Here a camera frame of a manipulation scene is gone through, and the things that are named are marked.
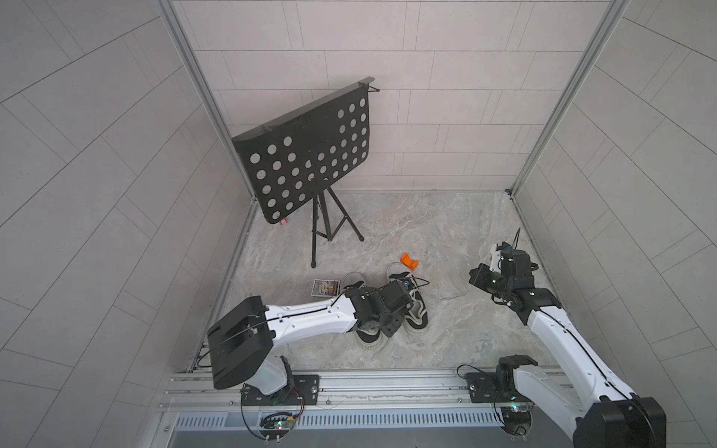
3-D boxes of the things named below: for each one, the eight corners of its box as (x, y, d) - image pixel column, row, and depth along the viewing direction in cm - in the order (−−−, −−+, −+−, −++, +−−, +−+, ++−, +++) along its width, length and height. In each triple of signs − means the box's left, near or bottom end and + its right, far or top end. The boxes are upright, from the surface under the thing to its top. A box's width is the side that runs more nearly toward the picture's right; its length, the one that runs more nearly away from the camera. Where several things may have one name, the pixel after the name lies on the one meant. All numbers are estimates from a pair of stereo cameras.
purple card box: (312, 296, 90) (310, 293, 88) (314, 282, 93) (313, 279, 91) (339, 296, 90) (338, 293, 88) (340, 282, 93) (339, 279, 91)
